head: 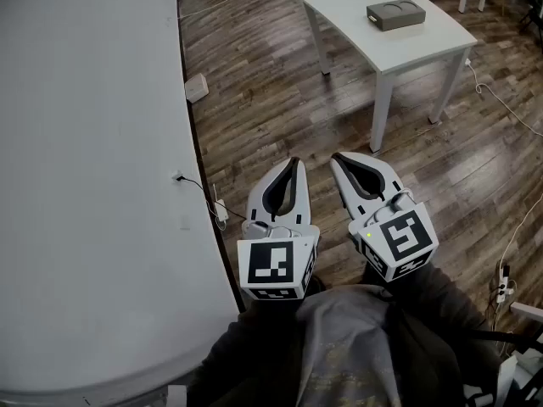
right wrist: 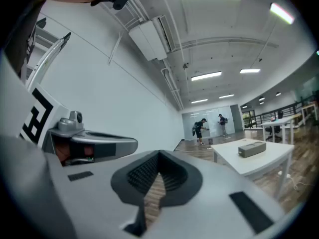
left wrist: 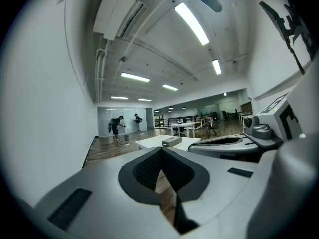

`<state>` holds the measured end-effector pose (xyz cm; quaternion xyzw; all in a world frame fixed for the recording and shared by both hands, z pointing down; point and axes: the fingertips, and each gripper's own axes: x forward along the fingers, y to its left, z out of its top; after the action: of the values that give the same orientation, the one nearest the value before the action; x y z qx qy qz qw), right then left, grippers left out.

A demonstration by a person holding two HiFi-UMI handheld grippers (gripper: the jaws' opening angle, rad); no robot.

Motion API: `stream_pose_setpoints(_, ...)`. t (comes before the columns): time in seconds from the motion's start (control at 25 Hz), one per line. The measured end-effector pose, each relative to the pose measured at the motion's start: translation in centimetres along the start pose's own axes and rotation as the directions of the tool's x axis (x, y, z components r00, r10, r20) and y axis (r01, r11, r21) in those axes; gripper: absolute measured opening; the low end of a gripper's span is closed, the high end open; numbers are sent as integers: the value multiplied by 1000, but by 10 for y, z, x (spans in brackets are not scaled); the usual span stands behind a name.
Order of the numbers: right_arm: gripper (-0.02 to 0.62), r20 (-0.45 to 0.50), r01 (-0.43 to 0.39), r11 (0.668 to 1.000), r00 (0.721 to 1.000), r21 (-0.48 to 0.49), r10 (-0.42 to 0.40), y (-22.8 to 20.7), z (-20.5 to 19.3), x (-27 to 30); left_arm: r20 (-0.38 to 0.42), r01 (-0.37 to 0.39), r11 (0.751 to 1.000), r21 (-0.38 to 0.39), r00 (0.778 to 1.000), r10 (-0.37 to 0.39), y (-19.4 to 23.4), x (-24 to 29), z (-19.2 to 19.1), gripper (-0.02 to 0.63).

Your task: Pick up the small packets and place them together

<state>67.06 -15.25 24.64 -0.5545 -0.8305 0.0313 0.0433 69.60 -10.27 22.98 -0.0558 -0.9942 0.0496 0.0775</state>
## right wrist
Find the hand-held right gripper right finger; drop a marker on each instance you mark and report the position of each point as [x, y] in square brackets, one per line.
[211, 208]

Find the white ceiling pipes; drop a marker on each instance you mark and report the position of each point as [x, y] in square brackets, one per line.
[172, 83]

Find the black office chair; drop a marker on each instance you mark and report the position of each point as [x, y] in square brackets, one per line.
[274, 131]

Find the black railing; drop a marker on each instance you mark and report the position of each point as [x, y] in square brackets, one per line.
[269, 114]

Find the small dark bin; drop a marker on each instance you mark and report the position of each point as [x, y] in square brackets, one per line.
[210, 141]

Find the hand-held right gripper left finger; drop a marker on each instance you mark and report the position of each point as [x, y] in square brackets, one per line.
[94, 203]

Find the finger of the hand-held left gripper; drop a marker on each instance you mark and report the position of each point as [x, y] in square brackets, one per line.
[124, 144]

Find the white table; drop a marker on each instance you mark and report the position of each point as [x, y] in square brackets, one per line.
[279, 121]
[310, 107]
[251, 162]

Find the white rod with black tip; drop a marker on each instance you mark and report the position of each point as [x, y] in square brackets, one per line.
[47, 58]

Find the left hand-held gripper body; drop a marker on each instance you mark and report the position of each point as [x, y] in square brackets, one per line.
[15, 108]

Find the long ceiling light panel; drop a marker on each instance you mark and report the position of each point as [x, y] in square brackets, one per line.
[206, 76]
[281, 12]
[226, 96]
[199, 101]
[249, 71]

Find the grey rectangular box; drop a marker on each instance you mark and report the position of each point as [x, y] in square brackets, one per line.
[251, 149]

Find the person's dark printed shirt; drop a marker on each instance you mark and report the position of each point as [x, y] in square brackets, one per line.
[22, 34]

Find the glass partition wall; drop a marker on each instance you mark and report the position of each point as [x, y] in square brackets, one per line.
[211, 118]

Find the white ceiling air conditioner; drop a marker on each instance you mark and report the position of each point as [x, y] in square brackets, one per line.
[149, 38]

